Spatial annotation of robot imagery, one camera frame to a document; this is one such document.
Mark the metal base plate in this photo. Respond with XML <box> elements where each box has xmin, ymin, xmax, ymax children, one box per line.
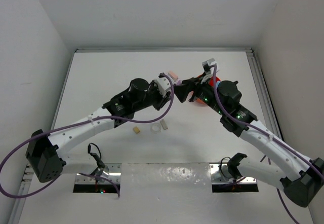
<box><xmin>74</xmin><ymin>164</ymin><xmax>122</xmax><ymax>185</ymax></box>
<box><xmin>209</xmin><ymin>162</ymin><xmax>257</xmax><ymax>185</ymax></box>

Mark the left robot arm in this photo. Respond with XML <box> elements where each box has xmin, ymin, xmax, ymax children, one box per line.
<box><xmin>26</xmin><ymin>76</ymin><xmax>175</xmax><ymax>183</ymax></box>

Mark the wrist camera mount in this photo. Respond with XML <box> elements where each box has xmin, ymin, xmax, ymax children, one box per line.
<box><xmin>201</xmin><ymin>58</ymin><xmax>217</xmax><ymax>83</ymax></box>
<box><xmin>154</xmin><ymin>74</ymin><xmax>175</xmax><ymax>97</ymax></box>

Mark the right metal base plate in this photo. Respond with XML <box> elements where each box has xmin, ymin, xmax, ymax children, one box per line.
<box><xmin>209</xmin><ymin>162</ymin><xmax>257</xmax><ymax>185</ymax></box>

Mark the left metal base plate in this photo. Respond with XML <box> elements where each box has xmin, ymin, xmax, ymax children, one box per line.
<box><xmin>74</xmin><ymin>164</ymin><xmax>122</xmax><ymax>185</ymax></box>

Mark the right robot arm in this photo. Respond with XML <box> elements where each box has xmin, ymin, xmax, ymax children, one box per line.
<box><xmin>174</xmin><ymin>78</ymin><xmax>323</xmax><ymax>207</ymax></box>

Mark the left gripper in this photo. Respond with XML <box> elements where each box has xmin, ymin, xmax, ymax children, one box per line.
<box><xmin>132</xmin><ymin>79</ymin><xmax>171</xmax><ymax>111</ymax></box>

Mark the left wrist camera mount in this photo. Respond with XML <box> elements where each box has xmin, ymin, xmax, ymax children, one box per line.
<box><xmin>154</xmin><ymin>74</ymin><xmax>175</xmax><ymax>97</ymax></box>

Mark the yellow eraser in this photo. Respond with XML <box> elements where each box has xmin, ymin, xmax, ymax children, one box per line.
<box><xmin>133</xmin><ymin>127</ymin><xmax>140</xmax><ymax>134</ymax></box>

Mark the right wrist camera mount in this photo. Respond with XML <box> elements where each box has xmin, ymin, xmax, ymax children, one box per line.
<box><xmin>201</xmin><ymin>58</ymin><xmax>217</xmax><ymax>83</ymax></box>

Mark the orange round divided container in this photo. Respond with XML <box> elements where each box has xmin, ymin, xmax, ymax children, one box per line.
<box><xmin>194</xmin><ymin>76</ymin><xmax>221</xmax><ymax>107</ymax></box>

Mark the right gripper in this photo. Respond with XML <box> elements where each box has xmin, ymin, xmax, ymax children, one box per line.
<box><xmin>171</xmin><ymin>71</ymin><xmax>225</xmax><ymax>115</ymax></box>

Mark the clear tape roll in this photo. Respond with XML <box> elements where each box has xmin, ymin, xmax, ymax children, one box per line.
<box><xmin>150</xmin><ymin>123</ymin><xmax>162</xmax><ymax>133</ymax></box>

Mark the pink mini stapler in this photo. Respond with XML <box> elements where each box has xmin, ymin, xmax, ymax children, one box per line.
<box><xmin>168</xmin><ymin>71</ymin><xmax>179</xmax><ymax>83</ymax></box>

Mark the grey rectangular eraser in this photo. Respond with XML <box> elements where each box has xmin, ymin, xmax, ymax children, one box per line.
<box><xmin>160</xmin><ymin>119</ymin><xmax>168</xmax><ymax>130</ymax></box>

